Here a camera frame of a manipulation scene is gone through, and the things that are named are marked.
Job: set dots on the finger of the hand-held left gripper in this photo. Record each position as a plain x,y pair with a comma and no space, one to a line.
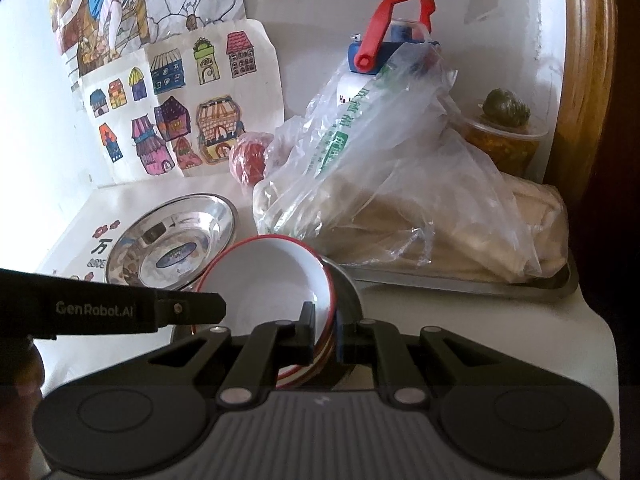
195,307

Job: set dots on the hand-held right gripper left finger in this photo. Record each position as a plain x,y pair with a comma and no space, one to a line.
300,345

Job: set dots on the shallow steel plate blue label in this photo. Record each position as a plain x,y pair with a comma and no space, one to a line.
170,245

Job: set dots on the person's left hand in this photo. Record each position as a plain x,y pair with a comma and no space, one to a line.
20,375

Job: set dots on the coloured houses drawing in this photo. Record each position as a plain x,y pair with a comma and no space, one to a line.
180,105

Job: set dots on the wooden frame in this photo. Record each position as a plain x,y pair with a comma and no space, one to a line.
585,85

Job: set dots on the printed white tablecloth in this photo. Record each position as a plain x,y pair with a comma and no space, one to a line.
75,255

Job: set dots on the green-brown round lump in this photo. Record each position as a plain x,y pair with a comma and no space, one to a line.
506,107

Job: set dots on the white red-rimmed bowl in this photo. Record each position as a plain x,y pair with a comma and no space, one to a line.
270,275

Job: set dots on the blue red water bottle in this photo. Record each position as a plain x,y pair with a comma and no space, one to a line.
385,50

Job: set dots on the child with fan drawing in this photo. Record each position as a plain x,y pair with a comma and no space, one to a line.
125,5

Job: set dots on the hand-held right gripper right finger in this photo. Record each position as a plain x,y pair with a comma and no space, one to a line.
350,345

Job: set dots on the clear plastic bag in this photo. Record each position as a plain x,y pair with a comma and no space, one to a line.
390,170

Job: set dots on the plastic cup of pickles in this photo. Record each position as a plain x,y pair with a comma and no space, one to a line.
505,147

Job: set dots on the steel tray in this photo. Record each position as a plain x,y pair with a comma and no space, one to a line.
500,287

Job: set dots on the steel bowl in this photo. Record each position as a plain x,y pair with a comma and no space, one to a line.
347,295

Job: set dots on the red ball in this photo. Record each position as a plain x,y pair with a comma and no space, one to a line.
250,157

